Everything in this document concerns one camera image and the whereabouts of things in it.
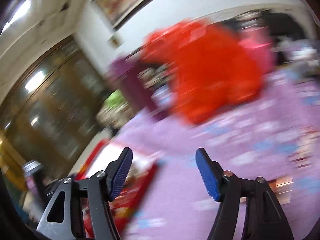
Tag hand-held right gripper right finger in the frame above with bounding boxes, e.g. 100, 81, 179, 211
195, 147, 295, 240

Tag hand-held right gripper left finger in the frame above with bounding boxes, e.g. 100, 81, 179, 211
36, 147, 133, 240

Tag red gift box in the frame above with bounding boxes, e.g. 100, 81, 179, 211
72, 139, 160, 240

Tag purple floral tablecloth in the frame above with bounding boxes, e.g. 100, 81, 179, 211
110, 65, 320, 240

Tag green cloth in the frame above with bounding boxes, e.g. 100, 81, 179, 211
100, 90, 125, 110

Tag dark wooden glass cabinet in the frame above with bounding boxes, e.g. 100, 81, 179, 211
0, 36, 110, 170

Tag red plastic bag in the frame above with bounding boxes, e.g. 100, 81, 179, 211
140, 20, 265, 125

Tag pink cup with knitted sleeve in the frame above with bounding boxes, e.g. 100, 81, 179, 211
237, 27, 274, 73

